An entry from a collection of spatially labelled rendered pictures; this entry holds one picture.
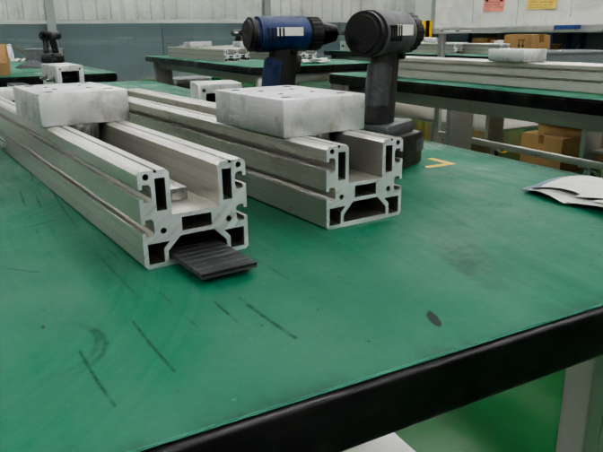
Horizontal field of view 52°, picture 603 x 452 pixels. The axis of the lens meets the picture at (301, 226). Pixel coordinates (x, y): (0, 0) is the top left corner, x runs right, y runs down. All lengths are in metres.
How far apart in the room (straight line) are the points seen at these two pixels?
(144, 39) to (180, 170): 12.15
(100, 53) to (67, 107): 11.75
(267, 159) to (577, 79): 1.57
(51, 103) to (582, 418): 0.70
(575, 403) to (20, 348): 0.54
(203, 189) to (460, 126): 2.96
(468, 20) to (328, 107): 3.69
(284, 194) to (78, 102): 0.30
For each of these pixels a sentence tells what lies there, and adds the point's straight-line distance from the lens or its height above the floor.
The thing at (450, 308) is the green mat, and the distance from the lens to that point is 0.47.
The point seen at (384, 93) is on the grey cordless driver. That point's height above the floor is 0.89.
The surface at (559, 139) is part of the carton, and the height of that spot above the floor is 0.23.
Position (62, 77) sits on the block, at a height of 0.84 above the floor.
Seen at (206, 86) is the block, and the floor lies 0.87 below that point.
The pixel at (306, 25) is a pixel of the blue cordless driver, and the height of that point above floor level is 0.98.
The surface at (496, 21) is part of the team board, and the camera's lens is 4.18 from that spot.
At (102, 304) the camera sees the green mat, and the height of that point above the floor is 0.78.
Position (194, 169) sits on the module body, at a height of 0.85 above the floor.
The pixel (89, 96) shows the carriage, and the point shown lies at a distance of 0.84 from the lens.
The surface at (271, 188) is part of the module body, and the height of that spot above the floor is 0.80.
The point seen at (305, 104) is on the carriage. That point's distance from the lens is 0.68.
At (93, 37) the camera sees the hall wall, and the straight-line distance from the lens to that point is 12.56.
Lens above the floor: 0.97
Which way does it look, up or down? 17 degrees down
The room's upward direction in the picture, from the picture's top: 1 degrees counter-clockwise
